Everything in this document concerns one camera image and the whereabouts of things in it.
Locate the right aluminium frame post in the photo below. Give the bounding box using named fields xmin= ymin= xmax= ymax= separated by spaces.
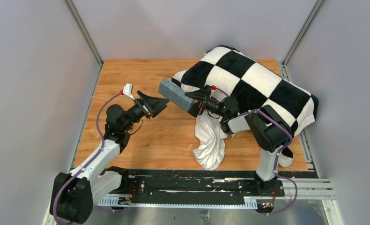
xmin=282 ymin=0 xmax=326 ymax=67

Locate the grey glasses case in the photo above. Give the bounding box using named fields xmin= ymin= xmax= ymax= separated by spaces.
xmin=158 ymin=78 xmax=194 ymax=112

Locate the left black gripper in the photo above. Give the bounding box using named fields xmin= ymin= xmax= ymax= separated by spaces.
xmin=121 ymin=91 xmax=169 ymax=131

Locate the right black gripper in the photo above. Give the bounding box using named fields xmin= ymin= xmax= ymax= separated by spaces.
xmin=180 ymin=85 xmax=228 ymax=119

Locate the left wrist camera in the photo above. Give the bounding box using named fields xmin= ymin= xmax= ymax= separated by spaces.
xmin=122 ymin=83 xmax=136 ymax=101

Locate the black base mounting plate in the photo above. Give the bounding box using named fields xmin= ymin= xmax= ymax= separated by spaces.
xmin=109 ymin=166 xmax=285 ymax=206

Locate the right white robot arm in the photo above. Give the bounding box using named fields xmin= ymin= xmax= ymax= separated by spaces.
xmin=185 ymin=85 xmax=293 ymax=196

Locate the black white checkered pillow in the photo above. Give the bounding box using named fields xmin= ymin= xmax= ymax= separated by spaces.
xmin=172 ymin=45 xmax=319 ymax=168

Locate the white crumpled cloth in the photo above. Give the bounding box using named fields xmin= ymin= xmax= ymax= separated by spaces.
xmin=193 ymin=112 xmax=228 ymax=171

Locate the aluminium frame post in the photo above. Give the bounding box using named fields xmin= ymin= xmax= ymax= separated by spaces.
xmin=63 ymin=0 xmax=104 ymax=67
xmin=282 ymin=0 xmax=326 ymax=67

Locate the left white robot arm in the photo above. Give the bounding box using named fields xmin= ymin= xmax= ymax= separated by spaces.
xmin=50 ymin=90 xmax=169 ymax=225

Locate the left aluminium frame post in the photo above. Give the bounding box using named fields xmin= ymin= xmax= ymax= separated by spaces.
xmin=63 ymin=0 xmax=104 ymax=67

